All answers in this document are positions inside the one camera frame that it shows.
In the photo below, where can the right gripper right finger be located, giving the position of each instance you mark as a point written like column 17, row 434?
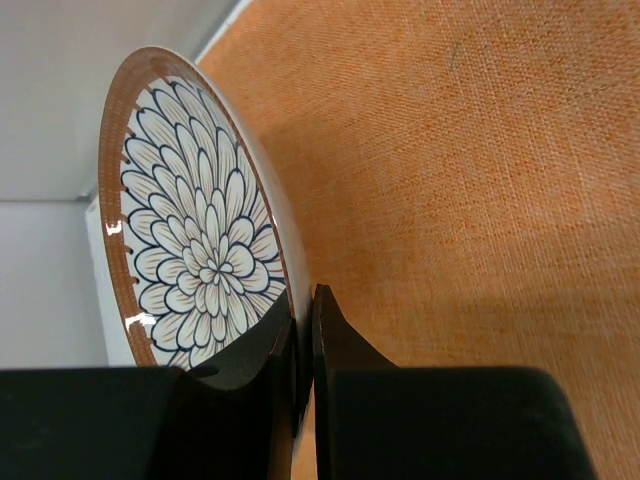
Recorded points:
column 376, row 420

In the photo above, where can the patterned ceramic plate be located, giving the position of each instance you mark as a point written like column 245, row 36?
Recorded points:
column 195, row 236

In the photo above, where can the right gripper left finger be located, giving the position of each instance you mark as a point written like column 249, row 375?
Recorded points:
column 231, row 417

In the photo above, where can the orange cloth placemat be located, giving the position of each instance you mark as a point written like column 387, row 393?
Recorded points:
column 465, row 177

